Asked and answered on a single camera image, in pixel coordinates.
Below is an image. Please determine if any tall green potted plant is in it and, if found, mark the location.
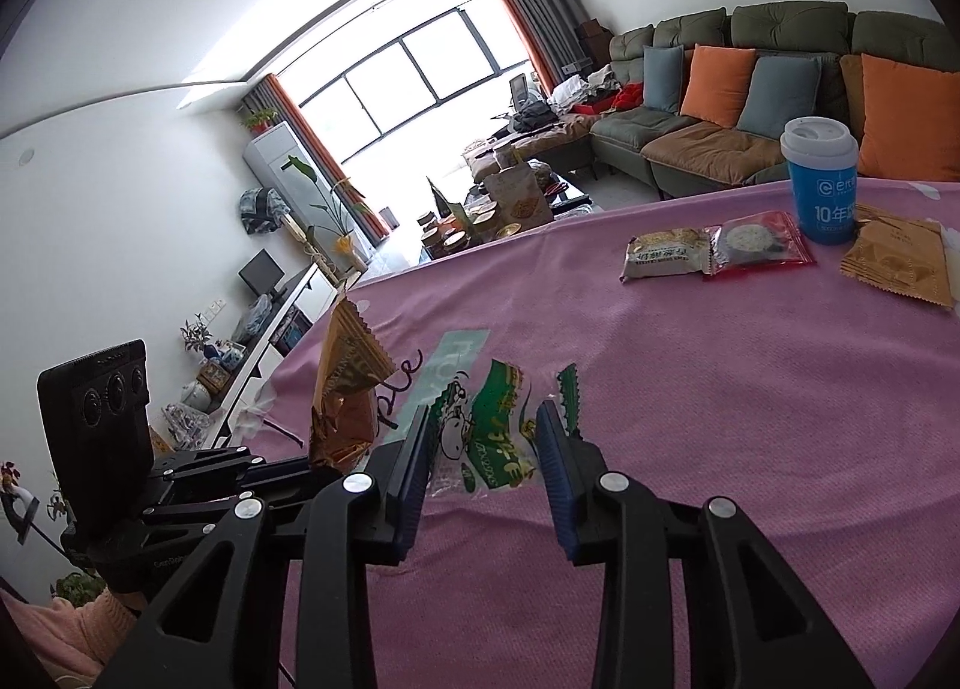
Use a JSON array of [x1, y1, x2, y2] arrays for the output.
[[281, 154, 370, 273]]

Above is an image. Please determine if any grey orange curtain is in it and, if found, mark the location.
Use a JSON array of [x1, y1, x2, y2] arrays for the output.
[[501, 0, 602, 92], [241, 73, 389, 245]]

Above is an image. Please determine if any orange cushion far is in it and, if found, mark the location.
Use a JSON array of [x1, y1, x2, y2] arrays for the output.
[[680, 45, 757, 128]]

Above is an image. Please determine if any white standing air conditioner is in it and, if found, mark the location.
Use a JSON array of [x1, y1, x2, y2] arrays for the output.
[[242, 122, 334, 230]]

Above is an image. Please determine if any pink floral blanket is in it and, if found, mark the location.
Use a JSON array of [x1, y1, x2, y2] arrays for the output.
[[257, 176, 960, 689]]

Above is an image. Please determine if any brown gold snack wrapper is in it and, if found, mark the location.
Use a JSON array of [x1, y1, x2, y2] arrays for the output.
[[308, 296, 395, 474]]

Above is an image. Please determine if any orange cushion near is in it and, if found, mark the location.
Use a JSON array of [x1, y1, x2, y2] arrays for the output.
[[857, 55, 960, 182]]

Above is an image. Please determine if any small black monitor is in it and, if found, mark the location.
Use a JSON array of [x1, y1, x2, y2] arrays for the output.
[[239, 248, 285, 299]]

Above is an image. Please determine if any white tv cabinet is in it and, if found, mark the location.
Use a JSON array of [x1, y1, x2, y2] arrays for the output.
[[202, 265, 335, 448]]

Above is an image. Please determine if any grey orange left curtain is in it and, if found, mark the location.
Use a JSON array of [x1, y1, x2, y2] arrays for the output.
[[241, 73, 389, 245]]

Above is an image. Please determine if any blue grey cushion far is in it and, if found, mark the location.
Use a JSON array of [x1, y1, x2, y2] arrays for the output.
[[643, 47, 685, 113]]

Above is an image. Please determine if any green white snack wrapper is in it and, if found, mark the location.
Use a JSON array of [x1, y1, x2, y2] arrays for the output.
[[428, 359, 581, 499]]

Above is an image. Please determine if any red round-cake snack packet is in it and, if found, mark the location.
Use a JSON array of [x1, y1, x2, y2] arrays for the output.
[[706, 209, 815, 278]]

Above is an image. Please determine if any grey orange right curtain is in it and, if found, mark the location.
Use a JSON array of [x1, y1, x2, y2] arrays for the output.
[[501, 0, 602, 92]]

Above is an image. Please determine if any orange cushion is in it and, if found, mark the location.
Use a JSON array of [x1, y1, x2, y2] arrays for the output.
[[857, 55, 960, 182], [680, 45, 757, 128]]

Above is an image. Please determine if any blue white lidded cup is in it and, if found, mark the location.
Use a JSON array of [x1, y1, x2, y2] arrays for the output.
[[779, 117, 859, 245]]

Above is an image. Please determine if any glass coffee table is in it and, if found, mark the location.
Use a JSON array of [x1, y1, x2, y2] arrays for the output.
[[418, 159, 596, 260]]

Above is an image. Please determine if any blue grey cushion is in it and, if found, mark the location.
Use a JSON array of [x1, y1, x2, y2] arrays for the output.
[[736, 55, 822, 140], [643, 47, 685, 113]]

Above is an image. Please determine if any green sectional sofa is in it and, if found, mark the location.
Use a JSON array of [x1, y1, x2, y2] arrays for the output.
[[590, 0, 958, 198]]

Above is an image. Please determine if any left hand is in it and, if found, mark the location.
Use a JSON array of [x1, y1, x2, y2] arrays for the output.
[[57, 570, 146, 630]]

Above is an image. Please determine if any orange brown snack packet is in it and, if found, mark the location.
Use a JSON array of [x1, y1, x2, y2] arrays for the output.
[[839, 203, 955, 308]]

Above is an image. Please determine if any beige cracker snack packet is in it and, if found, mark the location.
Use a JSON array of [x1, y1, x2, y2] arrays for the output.
[[620, 227, 713, 281]]

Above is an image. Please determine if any blue grey cushion near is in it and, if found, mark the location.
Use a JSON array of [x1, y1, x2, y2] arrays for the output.
[[736, 55, 822, 140]]

